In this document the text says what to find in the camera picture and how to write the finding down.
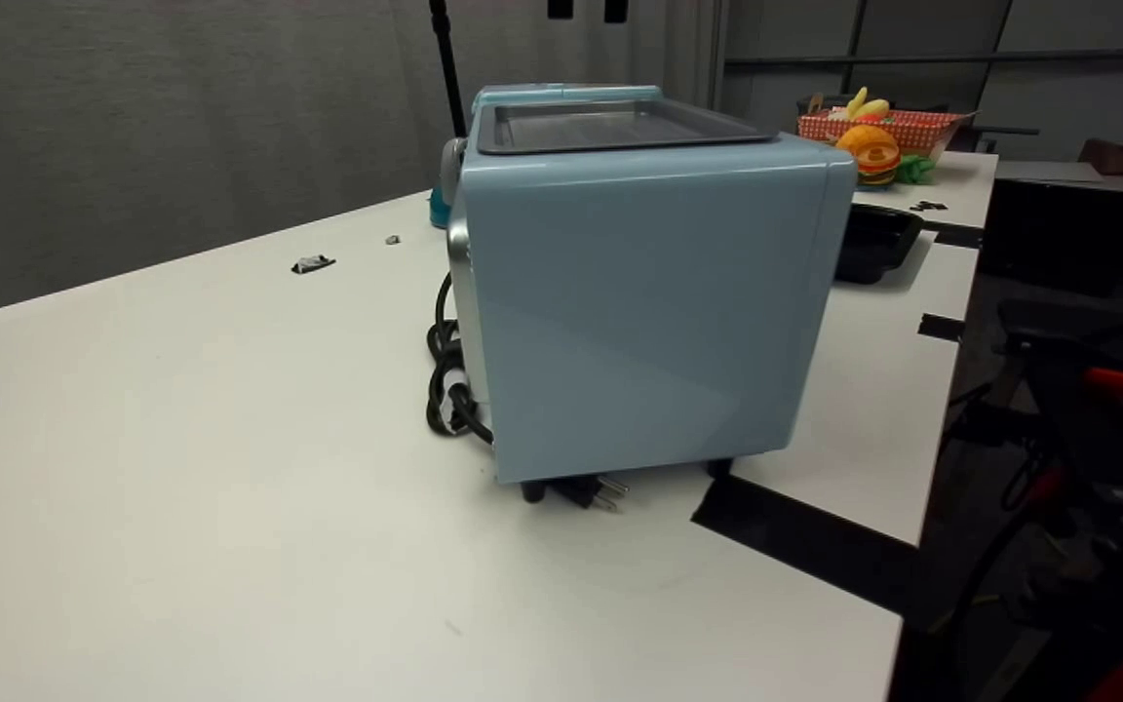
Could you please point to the light blue toaster oven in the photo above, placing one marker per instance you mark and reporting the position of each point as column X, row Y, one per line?
column 639, row 312

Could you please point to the small dark table screw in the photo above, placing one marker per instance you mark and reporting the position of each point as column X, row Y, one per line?
column 391, row 240

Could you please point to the grey metal griddle tray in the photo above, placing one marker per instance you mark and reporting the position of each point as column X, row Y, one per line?
column 612, row 126

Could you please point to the black vertical pole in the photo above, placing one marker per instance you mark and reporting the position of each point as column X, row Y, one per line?
column 446, row 63

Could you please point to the black ribbed plastic tray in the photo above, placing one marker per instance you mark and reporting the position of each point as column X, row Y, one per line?
column 875, row 240

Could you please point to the red fruit basket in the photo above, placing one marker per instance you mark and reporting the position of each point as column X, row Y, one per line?
column 885, row 138

